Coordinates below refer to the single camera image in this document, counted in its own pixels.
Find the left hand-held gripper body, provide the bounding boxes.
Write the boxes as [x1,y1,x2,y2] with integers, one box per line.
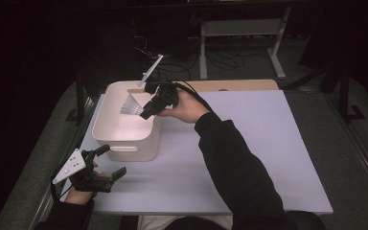
[52,147,115,194]

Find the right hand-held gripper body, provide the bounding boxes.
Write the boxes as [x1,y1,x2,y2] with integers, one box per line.
[136,54,180,111]

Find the white plastic storage bin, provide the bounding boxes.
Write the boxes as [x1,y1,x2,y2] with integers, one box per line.
[91,80,163,163]

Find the person's left hand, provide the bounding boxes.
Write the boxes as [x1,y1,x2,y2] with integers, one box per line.
[64,161,108,206]

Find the person's right hand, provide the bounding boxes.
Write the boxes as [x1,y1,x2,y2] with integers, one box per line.
[156,87,211,125]

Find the black metal stand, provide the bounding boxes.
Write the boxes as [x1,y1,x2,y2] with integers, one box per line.
[319,58,367,125]
[64,67,89,127]

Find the person's lap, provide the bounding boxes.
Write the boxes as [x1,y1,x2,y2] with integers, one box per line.
[136,214,235,230]

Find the pale lavender table cover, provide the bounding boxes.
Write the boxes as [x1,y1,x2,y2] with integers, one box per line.
[59,89,334,216]

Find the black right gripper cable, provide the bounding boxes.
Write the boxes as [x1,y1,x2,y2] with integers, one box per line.
[154,80,215,113]

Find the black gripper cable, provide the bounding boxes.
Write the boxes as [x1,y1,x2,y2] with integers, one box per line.
[50,162,75,203]
[154,80,215,113]

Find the aluminium frame rail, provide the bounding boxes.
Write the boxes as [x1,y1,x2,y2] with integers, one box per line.
[323,91,368,206]
[28,94,101,230]

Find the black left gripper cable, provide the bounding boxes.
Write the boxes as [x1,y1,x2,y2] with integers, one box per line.
[50,162,75,203]

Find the white metal desk frame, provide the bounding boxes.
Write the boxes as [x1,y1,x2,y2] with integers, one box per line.
[198,6,292,81]

